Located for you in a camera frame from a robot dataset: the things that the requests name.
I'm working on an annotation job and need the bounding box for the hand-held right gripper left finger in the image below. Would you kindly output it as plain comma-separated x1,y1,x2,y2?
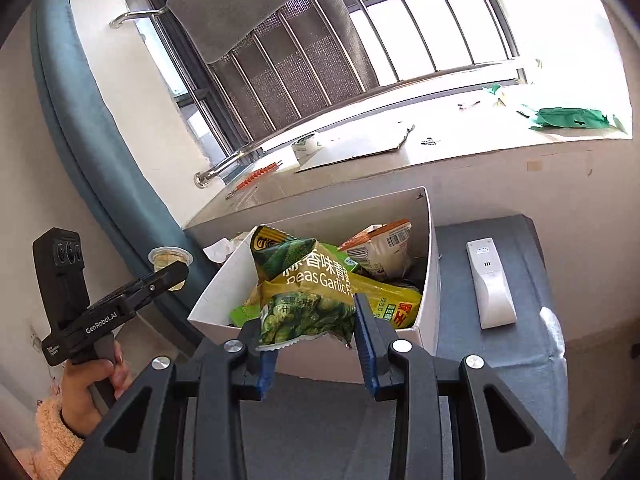
60,316,280,480

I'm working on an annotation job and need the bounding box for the window with steel bars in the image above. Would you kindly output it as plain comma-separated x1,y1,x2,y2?
112,0,531,161

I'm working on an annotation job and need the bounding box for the person's left hand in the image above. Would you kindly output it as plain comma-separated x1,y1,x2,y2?
60,339,134,437

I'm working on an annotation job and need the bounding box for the bright green snack packet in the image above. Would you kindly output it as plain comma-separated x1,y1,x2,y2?
229,304,262,327

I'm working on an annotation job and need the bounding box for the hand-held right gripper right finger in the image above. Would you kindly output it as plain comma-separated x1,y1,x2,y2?
352,292,576,480

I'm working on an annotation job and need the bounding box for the green plastic bag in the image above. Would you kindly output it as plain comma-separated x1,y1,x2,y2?
517,105,628,135

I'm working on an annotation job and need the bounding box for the person's left forearm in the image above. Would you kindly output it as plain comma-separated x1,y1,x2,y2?
15,394,87,480

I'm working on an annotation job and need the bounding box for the white cardboard box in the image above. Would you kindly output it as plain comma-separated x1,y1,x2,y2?
187,186,442,386

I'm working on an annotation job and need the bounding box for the red handled tool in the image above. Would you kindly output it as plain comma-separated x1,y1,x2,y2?
225,160,284,201

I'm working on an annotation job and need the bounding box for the tissue pack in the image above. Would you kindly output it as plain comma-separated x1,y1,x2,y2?
202,232,251,264

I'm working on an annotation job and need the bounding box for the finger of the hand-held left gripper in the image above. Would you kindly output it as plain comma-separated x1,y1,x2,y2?
131,261,191,297

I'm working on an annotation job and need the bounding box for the white orange snack packet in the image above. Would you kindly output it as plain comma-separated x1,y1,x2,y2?
339,219,415,282

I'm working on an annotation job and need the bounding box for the steel window handrail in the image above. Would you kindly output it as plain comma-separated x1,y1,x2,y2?
194,67,531,190

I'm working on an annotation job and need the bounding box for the clear jelly cup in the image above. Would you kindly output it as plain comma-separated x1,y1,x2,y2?
148,246,194,292

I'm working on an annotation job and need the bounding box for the white remote control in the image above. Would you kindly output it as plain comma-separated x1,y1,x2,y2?
466,238,518,331

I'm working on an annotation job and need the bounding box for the flat cardboard sheet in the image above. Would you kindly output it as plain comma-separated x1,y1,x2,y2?
295,124,417,175

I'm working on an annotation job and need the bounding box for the green plastic scrap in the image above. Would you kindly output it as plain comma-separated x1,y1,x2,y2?
481,83,507,107

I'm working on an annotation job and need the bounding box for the grey hanging cloth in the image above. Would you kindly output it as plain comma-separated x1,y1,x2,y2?
167,0,346,66

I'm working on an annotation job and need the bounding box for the yellow green snack packet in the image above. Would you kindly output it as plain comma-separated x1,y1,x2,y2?
350,272,424,331

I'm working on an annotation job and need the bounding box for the green pea snack packet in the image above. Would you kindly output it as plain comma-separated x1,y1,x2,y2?
249,225,358,352

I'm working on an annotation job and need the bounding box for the blue curtain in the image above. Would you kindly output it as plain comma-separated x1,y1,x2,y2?
30,0,221,358

